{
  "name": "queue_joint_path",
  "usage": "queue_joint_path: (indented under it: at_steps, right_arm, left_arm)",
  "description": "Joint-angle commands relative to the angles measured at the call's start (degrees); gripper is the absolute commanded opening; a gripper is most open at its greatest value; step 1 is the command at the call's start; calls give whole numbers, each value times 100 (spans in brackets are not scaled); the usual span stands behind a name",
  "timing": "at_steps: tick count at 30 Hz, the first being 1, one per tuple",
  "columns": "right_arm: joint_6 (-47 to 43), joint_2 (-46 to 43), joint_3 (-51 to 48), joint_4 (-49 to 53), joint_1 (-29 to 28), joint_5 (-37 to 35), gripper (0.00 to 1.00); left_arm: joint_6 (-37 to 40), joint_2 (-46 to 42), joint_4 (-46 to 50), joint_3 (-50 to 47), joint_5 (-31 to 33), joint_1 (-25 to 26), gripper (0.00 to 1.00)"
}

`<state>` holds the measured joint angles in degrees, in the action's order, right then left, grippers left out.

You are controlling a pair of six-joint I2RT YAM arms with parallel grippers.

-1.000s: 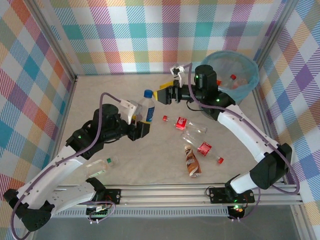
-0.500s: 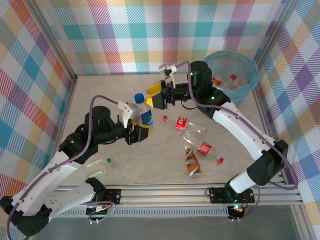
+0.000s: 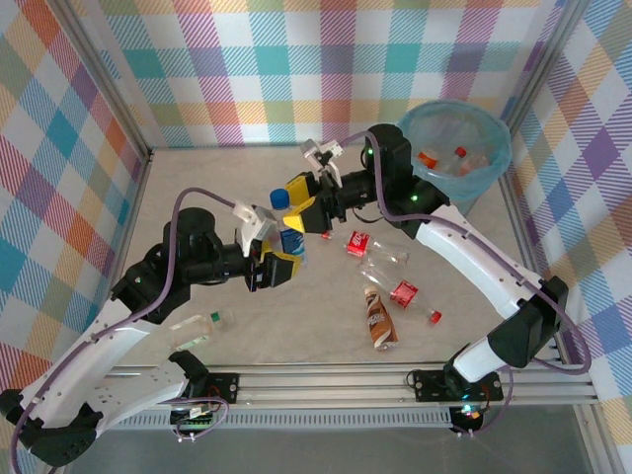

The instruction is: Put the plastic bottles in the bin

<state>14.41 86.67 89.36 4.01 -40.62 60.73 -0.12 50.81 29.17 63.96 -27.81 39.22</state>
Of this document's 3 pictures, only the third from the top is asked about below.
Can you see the right controller board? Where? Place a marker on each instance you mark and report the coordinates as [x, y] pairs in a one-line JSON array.
[[469, 415]]

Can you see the blue cap water bottle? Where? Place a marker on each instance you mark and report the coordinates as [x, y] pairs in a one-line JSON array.
[[291, 242]]

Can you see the brown chocolate milk bottle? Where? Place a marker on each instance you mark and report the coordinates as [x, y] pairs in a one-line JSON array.
[[379, 316]]

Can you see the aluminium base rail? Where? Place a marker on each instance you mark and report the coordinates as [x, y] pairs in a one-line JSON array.
[[321, 387]]

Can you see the left controller board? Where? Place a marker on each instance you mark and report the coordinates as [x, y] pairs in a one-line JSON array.
[[197, 422]]

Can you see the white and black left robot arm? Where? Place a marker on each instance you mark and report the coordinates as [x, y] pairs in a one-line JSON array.
[[84, 360]]

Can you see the aluminium corner post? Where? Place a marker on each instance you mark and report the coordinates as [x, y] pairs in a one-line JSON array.
[[543, 49], [121, 99]]

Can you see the clear bottle green cap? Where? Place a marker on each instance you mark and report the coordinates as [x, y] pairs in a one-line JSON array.
[[190, 331]]

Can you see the waste bin with blue liner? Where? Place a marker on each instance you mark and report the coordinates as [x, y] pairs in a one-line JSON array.
[[434, 121]]

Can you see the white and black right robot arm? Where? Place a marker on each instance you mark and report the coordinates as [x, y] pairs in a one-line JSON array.
[[474, 252]]

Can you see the aluminium side rail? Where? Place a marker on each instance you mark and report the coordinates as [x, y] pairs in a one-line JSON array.
[[131, 217], [523, 237]]

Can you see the clear cola bottle red label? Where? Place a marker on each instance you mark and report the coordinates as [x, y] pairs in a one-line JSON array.
[[359, 243], [404, 293]]

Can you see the controller board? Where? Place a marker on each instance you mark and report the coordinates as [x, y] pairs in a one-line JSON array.
[[197, 422], [469, 415]]

